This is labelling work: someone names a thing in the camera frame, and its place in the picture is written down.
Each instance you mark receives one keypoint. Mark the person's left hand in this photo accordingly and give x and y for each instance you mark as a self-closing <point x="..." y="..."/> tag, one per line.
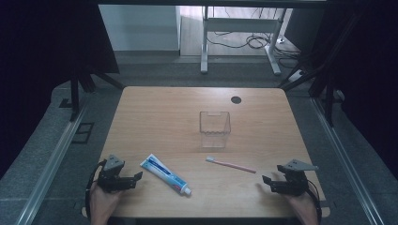
<point x="101" y="203"/>

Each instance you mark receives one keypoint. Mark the person's right hand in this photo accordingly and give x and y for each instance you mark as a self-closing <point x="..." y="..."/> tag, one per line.
<point x="302" y="206"/>

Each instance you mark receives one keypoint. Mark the white power strip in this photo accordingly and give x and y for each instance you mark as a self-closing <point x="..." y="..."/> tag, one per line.
<point x="296" y="75"/>

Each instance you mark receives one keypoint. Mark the black metal stand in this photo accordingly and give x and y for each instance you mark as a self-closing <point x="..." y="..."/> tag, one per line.
<point x="74" y="93"/>
<point x="328" y="93"/>

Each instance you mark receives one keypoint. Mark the white cabinet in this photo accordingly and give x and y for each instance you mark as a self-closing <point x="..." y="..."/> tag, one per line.
<point x="137" y="28"/>

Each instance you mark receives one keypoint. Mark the clear plastic container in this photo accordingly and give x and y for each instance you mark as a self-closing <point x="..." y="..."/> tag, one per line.
<point x="215" y="129"/>

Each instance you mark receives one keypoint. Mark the white and blue toothpaste tube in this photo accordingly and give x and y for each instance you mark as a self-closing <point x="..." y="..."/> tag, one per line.
<point x="164" y="173"/>

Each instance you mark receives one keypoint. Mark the black round table grommet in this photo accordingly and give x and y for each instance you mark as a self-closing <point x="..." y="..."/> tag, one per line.
<point x="236" y="100"/>

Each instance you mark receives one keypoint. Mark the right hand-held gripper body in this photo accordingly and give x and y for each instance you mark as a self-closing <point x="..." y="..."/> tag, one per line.
<point x="294" y="181"/>

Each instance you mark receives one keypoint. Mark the black floor bracket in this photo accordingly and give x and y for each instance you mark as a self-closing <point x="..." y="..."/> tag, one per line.
<point x="83" y="132"/>

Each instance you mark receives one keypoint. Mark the aluminium floor rail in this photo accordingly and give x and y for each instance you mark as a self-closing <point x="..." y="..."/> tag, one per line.
<point x="50" y="168"/>
<point x="347" y="162"/>

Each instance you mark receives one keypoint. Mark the white metal desk frame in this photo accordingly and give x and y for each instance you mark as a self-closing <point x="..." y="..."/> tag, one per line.
<point x="204" y="47"/>

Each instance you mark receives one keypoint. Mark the pink toothbrush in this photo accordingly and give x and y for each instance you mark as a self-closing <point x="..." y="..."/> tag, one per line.
<point x="231" y="165"/>

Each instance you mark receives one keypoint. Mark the black curtain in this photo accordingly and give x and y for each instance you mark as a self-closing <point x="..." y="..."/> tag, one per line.
<point x="37" y="62"/>
<point x="372" y="78"/>

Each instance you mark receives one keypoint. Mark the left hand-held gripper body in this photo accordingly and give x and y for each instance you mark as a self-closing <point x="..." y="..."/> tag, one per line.
<point x="111" y="179"/>

